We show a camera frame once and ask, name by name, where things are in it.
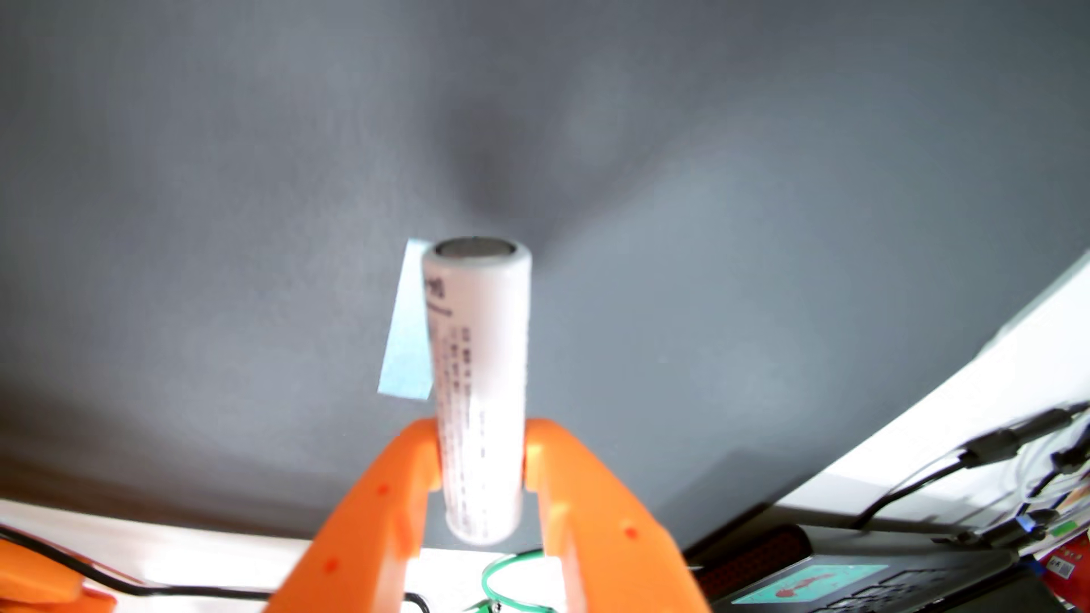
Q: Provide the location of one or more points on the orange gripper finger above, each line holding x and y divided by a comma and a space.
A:
375, 528
613, 545

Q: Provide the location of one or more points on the white cylindrical battery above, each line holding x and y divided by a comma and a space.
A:
477, 383

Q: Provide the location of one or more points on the light blue tape piece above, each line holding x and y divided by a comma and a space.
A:
409, 349

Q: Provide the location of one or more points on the black Dell laptop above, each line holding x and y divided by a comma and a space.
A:
851, 587

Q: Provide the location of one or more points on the dark grey mat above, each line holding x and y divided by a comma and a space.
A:
213, 255

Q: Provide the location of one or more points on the orange plastic robot part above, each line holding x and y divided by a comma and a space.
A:
34, 579

